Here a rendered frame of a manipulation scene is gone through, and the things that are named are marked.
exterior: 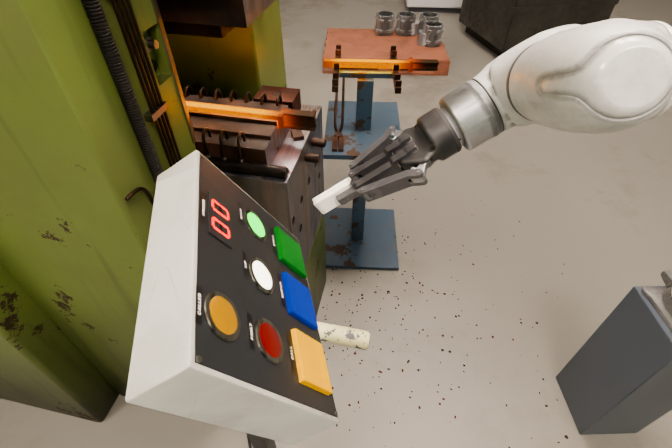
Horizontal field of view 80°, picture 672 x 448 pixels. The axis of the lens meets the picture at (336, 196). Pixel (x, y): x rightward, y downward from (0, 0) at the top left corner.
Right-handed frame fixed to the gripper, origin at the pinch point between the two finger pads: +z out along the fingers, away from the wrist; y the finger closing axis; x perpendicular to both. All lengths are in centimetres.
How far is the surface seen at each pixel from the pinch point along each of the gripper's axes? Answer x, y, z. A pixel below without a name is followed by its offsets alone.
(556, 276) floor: -156, 41, -45
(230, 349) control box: 10.9, -23.5, 13.2
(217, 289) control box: 12.7, -16.8, 13.2
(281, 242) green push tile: -2.6, -0.1, 12.5
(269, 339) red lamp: 4.0, -20.2, 12.8
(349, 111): -53, 98, -3
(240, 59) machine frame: -1, 75, 14
